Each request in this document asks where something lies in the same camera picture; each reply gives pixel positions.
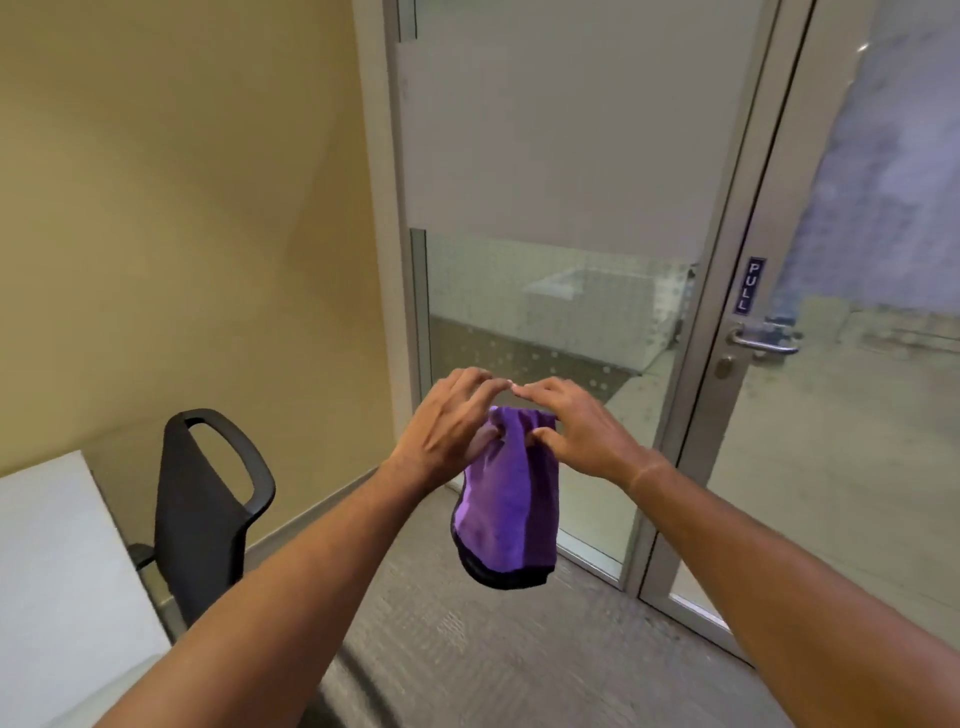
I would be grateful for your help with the person's right hand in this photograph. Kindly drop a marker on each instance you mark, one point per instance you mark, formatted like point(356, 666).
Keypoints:
point(589, 439)

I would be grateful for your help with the person's left hand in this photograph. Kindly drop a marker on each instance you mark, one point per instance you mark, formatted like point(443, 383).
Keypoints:
point(439, 439)

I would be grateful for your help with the person's left thumb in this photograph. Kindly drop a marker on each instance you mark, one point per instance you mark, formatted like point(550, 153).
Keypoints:
point(484, 444)

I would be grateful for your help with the person's right thumb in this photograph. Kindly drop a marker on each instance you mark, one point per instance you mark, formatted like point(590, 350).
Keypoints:
point(543, 436)

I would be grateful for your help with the purple cloth with black edge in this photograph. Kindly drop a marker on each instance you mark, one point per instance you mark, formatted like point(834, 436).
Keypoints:
point(506, 517)

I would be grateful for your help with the person's left forearm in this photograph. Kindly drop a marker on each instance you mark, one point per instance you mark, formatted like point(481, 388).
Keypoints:
point(300, 592)

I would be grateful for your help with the person's right forearm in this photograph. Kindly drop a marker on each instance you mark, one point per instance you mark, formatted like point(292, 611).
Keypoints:
point(787, 585)

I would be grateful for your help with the round door lock cylinder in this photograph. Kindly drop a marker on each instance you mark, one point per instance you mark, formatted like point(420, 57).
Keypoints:
point(725, 367)

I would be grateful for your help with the blue door sign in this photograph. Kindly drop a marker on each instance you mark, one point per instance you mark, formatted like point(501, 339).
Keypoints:
point(750, 286)

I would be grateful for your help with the frosted glass partition panel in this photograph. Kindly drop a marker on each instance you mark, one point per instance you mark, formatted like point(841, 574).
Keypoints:
point(555, 150)

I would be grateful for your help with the black office chair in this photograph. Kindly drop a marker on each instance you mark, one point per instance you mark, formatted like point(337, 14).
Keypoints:
point(199, 525)

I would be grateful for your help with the glass door with metal frame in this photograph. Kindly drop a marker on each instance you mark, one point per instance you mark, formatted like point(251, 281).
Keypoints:
point(840, 450)

